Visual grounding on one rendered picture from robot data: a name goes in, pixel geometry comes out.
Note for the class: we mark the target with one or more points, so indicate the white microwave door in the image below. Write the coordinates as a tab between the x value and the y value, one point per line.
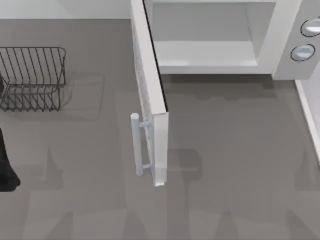
150	82

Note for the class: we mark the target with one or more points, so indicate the pale microwave oven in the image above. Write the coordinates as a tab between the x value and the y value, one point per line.
265	37

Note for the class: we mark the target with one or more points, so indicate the grey microwave knob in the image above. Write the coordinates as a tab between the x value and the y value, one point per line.
311	27
302	52

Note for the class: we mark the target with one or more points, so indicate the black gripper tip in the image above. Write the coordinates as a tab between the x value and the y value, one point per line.
6	167

